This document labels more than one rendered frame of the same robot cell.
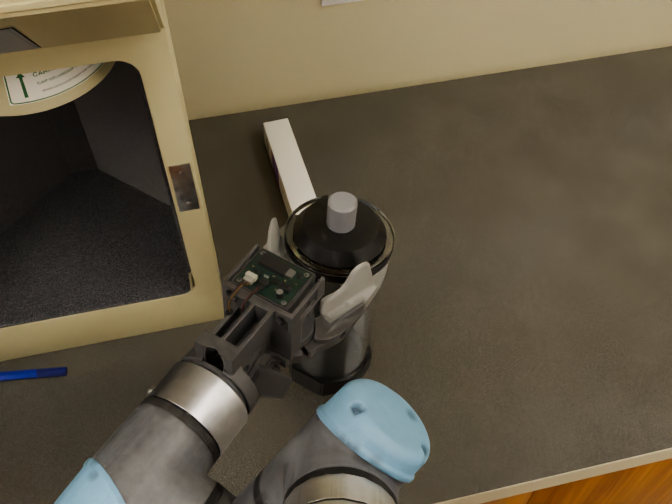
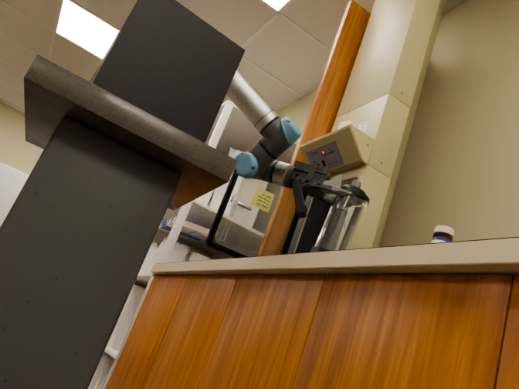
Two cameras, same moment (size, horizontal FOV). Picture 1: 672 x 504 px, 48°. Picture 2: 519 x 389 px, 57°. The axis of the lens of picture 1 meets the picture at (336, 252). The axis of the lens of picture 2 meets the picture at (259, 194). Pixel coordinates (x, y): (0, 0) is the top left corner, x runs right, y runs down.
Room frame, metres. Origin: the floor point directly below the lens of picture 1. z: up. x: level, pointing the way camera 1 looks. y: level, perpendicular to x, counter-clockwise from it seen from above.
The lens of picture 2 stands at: (-0.02, -1.27, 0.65)
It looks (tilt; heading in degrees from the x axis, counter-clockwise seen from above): 19 degrees up; 80
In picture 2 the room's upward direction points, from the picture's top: 21 degrees clockwise
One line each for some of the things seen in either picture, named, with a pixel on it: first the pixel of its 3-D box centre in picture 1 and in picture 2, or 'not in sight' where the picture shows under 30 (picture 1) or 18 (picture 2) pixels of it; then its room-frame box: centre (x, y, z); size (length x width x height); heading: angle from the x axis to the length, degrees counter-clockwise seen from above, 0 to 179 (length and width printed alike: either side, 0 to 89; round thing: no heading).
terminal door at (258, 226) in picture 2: not in sight; (260, 211); (0.30, 0.44, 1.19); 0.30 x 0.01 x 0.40; 3
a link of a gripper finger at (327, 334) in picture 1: (319, 322); (320, 187); (0.37, 0.01, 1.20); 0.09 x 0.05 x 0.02; 125
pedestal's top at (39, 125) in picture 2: not in sight; (120, 149); (-0.13, -0.43, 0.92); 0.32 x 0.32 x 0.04; 10
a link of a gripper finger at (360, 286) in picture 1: (358, 282); (337, 184); (0.40, -0.02, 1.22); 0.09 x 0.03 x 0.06; 125
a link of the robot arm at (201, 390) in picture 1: (196, 405); (283, 174); (0.27, 0.11, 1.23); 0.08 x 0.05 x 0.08; 59
